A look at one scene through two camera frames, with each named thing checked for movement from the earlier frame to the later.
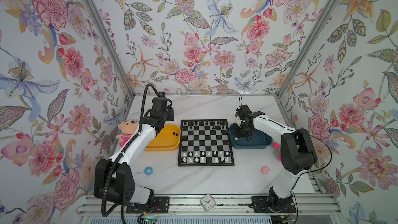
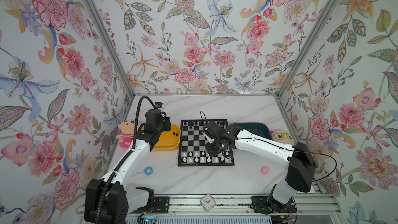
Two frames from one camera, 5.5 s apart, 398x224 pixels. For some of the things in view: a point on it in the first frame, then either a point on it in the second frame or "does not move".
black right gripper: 237,134 to 207,147
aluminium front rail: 226,205 does not move
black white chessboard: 204,142 does not move
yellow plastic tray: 168,139 does not move
